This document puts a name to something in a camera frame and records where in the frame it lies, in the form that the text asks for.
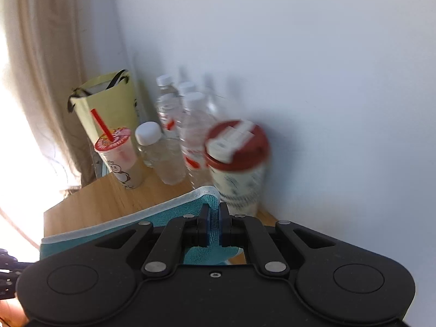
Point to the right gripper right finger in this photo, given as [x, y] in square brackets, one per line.
[249, 234]

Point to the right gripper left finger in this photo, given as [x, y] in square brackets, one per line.
[179, 235]

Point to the small bottle white cap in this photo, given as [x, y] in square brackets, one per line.
[162, 153]

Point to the white cup red lid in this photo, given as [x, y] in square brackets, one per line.
[237, 153]

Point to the bubble tea cup red straw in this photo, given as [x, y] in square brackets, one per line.
[118, 150]

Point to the clear water bottle left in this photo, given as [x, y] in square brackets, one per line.
[168, 105]

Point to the yellow paper bag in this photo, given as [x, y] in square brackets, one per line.
[112, 96]

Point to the beige curtain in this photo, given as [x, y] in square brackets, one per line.
[48, 48]

